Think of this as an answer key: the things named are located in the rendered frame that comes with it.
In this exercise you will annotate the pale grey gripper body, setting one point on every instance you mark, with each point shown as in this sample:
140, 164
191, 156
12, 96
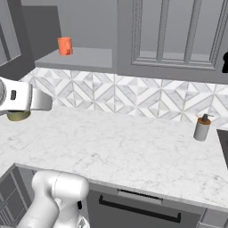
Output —
41, 101

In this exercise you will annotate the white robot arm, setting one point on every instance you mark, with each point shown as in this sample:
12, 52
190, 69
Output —
56, 190

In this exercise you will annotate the grey open cabinet door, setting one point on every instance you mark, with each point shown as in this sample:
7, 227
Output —
17, 44

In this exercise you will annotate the grey base cabinet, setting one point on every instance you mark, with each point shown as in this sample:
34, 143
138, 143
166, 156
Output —
13, 196
215, 219

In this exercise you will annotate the grey panelled cabinet door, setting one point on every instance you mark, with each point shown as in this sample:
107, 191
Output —
175, 35

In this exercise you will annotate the olive green bowl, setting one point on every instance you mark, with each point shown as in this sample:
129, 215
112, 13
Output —
18, 116

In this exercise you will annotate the orange glass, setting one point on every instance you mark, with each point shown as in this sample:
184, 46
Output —
65, 46

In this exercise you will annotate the grey dishwasher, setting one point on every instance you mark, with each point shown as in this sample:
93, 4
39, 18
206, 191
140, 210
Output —
133, 212

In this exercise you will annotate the grey soap dispenser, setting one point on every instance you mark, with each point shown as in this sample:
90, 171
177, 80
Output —
202, 129

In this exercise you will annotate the dark sink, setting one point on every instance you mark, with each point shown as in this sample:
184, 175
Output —
224, 148

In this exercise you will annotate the grey open wall cabinet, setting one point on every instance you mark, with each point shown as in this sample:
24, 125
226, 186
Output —
80, 38

